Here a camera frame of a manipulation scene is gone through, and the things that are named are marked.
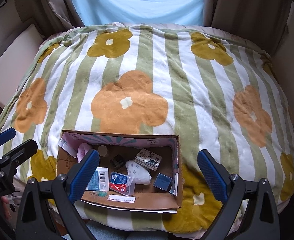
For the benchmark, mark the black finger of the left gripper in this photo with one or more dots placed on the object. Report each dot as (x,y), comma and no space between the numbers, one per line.
(20,154)

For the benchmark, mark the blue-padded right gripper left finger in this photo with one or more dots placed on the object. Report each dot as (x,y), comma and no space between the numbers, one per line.
(34,218)

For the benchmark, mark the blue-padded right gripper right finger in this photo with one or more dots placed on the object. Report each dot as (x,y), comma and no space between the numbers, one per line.
(248,207)

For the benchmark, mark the white blue medicine box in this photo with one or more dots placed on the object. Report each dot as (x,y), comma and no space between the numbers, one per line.
(99,180)

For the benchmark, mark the pink sock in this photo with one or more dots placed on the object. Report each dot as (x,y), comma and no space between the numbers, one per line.
(82,151)

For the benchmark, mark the clear case red blue card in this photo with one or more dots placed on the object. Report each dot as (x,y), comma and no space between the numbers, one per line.
(122,184)

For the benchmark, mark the beige round tin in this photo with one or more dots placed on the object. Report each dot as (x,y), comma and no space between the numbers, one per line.
(102,150)

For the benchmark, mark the black round jar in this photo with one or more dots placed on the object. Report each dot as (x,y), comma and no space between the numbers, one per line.
(117,162)

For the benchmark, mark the small dark blue box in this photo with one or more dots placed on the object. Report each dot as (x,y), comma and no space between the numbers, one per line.
(162,182)

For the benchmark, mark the white patterned cloth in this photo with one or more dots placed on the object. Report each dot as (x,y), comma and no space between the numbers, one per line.
(140,174)

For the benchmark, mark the floral black white packet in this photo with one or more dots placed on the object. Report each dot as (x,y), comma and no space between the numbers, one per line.
(148,159)

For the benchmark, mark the person's hand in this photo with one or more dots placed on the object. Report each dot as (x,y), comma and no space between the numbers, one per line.
(5,205)

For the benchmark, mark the beige headboard panel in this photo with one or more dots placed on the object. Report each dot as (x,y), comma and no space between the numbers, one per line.
(19,43)

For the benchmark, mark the open cardboard box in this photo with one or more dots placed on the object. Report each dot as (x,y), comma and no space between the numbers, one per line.
(146,198)

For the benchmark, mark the floral striped blanket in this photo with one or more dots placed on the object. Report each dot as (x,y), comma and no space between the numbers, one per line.
(215,90)

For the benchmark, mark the brown left curtain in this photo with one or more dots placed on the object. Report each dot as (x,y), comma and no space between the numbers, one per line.
(49,16)

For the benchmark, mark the brown curtain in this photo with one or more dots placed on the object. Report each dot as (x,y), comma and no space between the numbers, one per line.
(49,16)
(263,22)

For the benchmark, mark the brown right curtain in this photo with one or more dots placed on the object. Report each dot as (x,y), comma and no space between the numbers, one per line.
(263,22)

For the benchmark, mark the light blue sheet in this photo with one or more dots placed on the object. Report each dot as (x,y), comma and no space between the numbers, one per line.
(97,12)

